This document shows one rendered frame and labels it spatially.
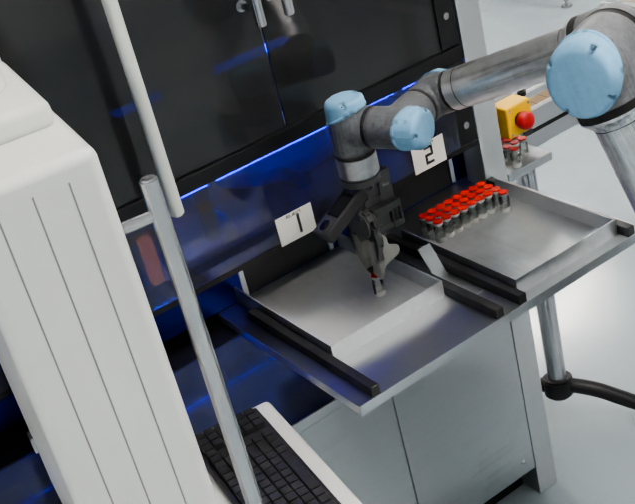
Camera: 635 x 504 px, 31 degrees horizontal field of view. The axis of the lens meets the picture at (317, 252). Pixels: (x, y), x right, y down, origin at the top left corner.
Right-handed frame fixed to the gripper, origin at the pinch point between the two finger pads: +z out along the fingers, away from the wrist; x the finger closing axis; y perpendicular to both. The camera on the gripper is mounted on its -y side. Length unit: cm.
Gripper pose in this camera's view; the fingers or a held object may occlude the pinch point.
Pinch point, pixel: (373, 272)
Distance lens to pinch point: 219.1
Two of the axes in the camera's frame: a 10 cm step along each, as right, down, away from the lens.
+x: -5.6, -2.8, 7.8
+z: 2.2, 8.5, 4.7
